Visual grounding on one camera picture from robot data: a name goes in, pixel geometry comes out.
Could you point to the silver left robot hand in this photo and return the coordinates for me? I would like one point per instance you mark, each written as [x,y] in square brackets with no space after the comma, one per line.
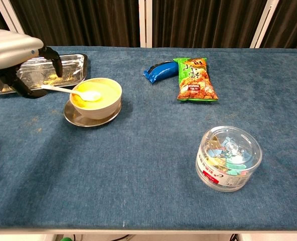
[10,47]

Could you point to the blue table cloth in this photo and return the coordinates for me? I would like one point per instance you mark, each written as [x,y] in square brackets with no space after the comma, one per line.
[138,150]

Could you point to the cream bowl with yellow powder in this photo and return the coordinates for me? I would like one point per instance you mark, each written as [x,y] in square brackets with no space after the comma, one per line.
[106,105]

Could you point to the white frame post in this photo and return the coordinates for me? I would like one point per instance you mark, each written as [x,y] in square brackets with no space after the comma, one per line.
[9,13]
[265,22]
[145,22]

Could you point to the green snack bag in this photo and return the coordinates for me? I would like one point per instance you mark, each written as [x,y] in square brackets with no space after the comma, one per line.
[195,80]

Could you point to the rectangular steel tray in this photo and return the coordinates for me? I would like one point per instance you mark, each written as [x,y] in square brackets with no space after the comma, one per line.
[73,67]

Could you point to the clear round clip container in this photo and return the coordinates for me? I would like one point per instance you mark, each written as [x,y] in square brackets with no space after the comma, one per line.
[228,160]

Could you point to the round steel saucer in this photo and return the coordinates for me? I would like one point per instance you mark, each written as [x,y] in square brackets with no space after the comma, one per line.
[75,118]

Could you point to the blue snack packet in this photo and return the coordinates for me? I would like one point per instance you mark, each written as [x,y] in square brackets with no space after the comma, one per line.
[163,71]

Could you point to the white plastic spoon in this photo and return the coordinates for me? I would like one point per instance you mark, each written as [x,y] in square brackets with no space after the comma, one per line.
[89,96]

